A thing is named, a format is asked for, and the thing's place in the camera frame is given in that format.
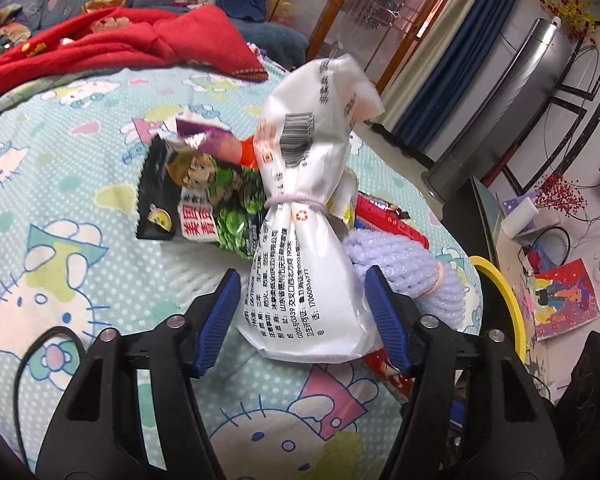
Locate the white plastic bag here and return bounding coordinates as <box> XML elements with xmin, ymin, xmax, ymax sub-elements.
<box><xmin>234</xmin><ymin>55</ymin><xmax>384</xmax><ymax>364</ymax></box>

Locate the red snack tube wrapper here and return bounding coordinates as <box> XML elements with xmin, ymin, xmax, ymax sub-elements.
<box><xmin>354</xmin><ymin>192</ymin><xmax>430</xmax><ymax>249</ymax></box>

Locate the yellow rimmed trash bin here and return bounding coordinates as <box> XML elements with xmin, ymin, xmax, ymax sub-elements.
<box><xmin>469</xmin><ymin>256</ymin><xmax>527</xmax><ymax>362</ymax></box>

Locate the lavender foam fruit net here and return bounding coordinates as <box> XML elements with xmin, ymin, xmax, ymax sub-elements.
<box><xmin>343</xmin><ymin>230</ymin><xmax>466</xmax><ymax>330</ymax></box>

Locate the green black snack packet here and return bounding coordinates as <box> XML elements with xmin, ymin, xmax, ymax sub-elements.
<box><xmin>136</xmin><ymin>136</ymin><xmax>266</xmax><ymax>258</ymax></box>

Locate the white cylinder vase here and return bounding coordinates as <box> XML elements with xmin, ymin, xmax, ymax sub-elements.
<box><xmin>501</xmin><ymin>197</ymin><xmax>539</xmax><ymax>240</ymax></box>

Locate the purple snack wrapper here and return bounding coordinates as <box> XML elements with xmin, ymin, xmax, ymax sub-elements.
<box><xmin>176</xmin><ymin>119</ymin><xmax>244</xmax><ymax>165</ymax></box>

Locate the colourful diamond painting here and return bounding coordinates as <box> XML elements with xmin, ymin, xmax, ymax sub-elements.
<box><xmin>533</xmin><ymin>258</ymin><xmax>600</xmax><ymax>341</ymax></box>

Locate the red berry branch decoration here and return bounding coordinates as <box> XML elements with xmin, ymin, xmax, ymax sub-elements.
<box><xmin>533</xmin><ymin>174</ymin><xmax>588</xmax><ymax>216</ymax></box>

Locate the Hello Kitty blue blanket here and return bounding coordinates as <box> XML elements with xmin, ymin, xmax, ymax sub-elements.
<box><xmin>0</xmin><ymin>66</ymin><xmax>482</xmax><ymax>479</ymax></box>

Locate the silver tower air conditioner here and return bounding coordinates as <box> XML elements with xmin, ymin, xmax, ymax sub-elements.
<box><xmin>422</xmin><ymin>18</ymin><xmax>571</xmax><ymax>202</ymax></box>

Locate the wooden glass sliding door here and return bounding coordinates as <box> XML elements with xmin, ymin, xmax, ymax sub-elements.
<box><xmin>265</xmin><ymin>0</ymin><xmax>449</xmax><ymax>91</ymax></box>

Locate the red blanket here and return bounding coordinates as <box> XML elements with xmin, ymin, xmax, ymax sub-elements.
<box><xmin>0</xmin><ymin>4</ymin><xmax>268</xmax><ymax>96</ymax></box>

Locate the blue window curtain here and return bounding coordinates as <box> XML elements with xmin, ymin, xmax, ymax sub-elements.
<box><xmin>391</xmin><ymin>0</ymin><xmax>516</xmax><ymax>152</ymax></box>

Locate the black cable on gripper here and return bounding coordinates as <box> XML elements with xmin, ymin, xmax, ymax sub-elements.
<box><xmin>12</xmin><ymin>325</ymin><xmax>88</xmax><ymax>470</ymax></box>

